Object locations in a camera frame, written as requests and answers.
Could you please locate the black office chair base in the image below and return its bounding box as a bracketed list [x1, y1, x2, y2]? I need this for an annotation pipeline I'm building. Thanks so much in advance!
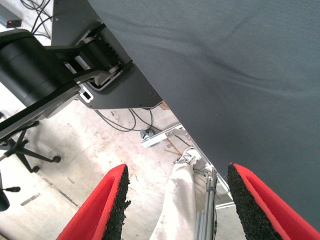
[0, 119, 62, 174]

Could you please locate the thin black floor cable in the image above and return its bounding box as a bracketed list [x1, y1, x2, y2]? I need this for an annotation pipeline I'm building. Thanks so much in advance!
[19, 0, 55, 40]
[94, 107, 161, 133]

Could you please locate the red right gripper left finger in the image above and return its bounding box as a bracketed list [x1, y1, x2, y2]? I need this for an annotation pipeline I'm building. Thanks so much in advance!
[56, 163, 132, 240]

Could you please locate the dark grey table cloth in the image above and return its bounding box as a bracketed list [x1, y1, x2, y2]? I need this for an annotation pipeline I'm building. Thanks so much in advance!
[86, 0, 320, 232]

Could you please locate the aluminium frame profile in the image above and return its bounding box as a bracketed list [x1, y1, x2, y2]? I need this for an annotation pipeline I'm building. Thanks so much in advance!
[194, 164, 236, 240]
[140, 125, 187, 149]

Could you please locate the white cloth cover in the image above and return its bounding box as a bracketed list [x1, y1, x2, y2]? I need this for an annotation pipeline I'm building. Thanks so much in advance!
[149, 162, 208, 240]

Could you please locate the black frame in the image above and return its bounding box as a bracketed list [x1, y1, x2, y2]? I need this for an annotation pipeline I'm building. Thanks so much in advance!
[0, 23, 135, 145]

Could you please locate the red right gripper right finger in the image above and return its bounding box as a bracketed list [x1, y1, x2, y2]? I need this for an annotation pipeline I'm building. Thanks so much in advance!
[226, 162, 320, 240]

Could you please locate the black lever object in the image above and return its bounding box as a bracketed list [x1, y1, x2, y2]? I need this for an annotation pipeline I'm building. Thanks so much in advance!
[0, 172, 21, 213]

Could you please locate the grey power strip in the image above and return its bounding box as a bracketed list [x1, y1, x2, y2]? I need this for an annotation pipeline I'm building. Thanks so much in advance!
[0, 4, 22, 28]

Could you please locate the white sneaker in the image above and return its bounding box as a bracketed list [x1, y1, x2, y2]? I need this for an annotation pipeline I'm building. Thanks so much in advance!
[173, 147, 210, 173]

